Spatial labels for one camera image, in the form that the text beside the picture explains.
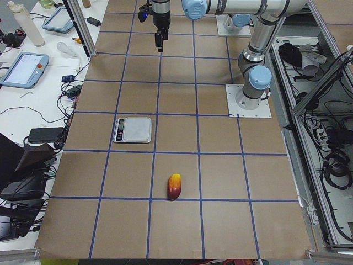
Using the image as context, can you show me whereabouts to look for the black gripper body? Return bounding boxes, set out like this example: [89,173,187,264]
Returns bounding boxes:
[138,0,171,30]

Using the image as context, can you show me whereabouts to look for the red yellow mango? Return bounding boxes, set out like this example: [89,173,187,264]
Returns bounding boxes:
[167,173,181,200]

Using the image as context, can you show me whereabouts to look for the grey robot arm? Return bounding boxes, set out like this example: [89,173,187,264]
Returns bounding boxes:
[224,14,251,35]
[181,1,307,111]

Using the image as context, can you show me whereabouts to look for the black power brick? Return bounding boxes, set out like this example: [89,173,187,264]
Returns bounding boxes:
[86,17,101,27]

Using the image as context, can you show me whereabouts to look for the silver digital kitchen scale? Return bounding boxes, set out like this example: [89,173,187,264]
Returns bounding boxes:
[113,117,152,144]

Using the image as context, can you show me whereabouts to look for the clear light bulb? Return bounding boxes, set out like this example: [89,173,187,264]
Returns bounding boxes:
[56,42,77,57]

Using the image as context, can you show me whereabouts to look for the far teach pendant tablet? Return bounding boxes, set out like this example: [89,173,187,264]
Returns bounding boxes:
[42,7,74,33]

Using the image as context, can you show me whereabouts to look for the teach pendant tablet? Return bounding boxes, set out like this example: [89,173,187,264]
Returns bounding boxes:
[1,52,49,89]
[42,7,74,33]

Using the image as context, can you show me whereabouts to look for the near teach pendant tablet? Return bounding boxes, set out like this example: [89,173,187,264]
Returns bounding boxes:
[1,52,49,89]

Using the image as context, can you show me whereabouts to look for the black flat device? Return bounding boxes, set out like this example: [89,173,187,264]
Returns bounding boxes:
[28,127,63,144]

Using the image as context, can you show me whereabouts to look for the grey cloth bundle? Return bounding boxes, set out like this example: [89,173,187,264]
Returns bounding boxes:
[299,44,327,77]

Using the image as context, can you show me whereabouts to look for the white power strip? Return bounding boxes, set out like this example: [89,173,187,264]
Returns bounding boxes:
[307,116,331,152]

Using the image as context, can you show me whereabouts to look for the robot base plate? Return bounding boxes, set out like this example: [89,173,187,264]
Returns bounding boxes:
[225,84,272,118]
[216,14,251,38]

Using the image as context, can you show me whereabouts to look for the aluminium frame post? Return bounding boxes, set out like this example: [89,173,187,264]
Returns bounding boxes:
[63,0,97,58]

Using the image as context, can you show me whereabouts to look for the coiled black cables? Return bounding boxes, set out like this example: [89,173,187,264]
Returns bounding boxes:
[321,150,353,191]

